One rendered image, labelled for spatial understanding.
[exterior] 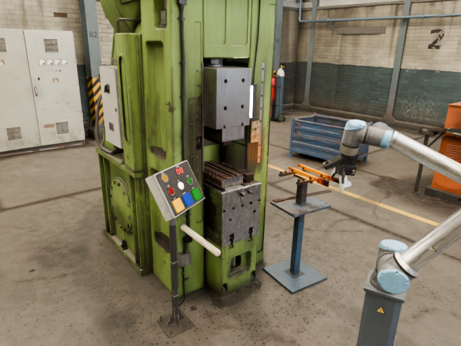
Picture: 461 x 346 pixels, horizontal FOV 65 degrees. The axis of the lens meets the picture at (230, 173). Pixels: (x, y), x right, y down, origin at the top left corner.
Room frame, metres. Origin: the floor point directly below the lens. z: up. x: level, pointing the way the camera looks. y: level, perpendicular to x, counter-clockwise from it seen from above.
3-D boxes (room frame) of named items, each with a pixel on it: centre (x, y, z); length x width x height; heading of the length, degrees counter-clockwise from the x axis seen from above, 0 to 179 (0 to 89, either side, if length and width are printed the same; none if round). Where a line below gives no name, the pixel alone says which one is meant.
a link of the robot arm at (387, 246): (1.81, -0.93, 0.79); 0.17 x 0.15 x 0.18; 159
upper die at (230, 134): (2.70, 0.11, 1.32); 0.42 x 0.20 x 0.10; 38
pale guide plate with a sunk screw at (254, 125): (2.83, -0.18, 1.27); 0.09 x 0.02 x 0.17; 128
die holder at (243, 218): (2.74, 0.08, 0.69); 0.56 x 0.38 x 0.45; 38
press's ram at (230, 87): (2.73, 0.08, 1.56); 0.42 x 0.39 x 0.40; 38
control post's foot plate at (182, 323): (2.13, 0.38, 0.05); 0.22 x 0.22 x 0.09; 38
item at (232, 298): (2.50, -0.04, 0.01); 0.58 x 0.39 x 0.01; 128
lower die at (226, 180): (2.70, 0.11, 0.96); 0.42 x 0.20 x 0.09; 38
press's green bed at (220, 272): (2.74, 0.08, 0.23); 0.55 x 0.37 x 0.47; 38
